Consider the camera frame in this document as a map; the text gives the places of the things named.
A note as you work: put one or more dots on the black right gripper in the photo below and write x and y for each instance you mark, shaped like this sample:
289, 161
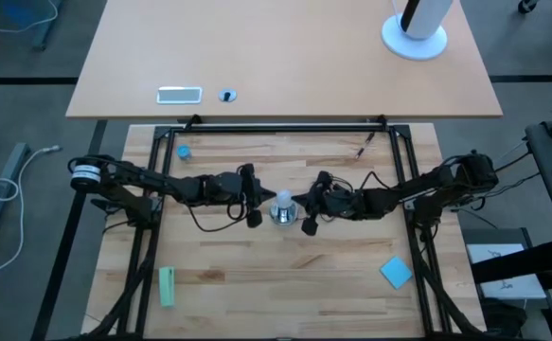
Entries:
337, 201

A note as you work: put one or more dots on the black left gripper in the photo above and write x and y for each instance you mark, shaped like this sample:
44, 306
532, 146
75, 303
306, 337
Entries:
228, 189

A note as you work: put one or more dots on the white lightbulb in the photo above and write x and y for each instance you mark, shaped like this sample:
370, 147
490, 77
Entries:
284, 198

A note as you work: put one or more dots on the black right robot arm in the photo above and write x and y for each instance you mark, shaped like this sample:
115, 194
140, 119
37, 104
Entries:
422, 184

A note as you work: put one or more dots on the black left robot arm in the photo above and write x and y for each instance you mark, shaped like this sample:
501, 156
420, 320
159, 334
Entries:
162, 182

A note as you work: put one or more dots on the chrome lamp base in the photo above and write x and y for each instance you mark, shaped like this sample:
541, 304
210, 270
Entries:
282, 217

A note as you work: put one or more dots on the black pen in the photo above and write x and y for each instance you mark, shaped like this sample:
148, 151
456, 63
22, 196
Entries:
365, 145

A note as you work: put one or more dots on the small blue cup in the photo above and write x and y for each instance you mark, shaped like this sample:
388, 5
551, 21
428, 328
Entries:
184, 152

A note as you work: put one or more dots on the blue sticky note pad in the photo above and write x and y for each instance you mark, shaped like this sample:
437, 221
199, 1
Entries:
396, 272

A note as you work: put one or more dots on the silver rectangular desk plate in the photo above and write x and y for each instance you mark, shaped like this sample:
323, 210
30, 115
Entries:
179, 95

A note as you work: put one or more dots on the green rectangular block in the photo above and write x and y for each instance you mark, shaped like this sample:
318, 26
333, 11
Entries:
166, 286

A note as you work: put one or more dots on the light wooden desk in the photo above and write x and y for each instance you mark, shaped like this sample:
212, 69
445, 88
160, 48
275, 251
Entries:
280, 52

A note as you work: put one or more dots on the white cylindrical stand base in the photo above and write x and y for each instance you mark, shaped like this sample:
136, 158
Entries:
415, 33

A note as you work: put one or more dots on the white paper sheets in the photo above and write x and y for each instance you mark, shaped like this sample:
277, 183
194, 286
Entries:
512, 289

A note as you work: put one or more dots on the grey-blue metal stand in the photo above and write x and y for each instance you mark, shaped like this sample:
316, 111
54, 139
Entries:
1, 189

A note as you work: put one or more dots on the black metal table frame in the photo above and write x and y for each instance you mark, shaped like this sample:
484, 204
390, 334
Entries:
280, 128

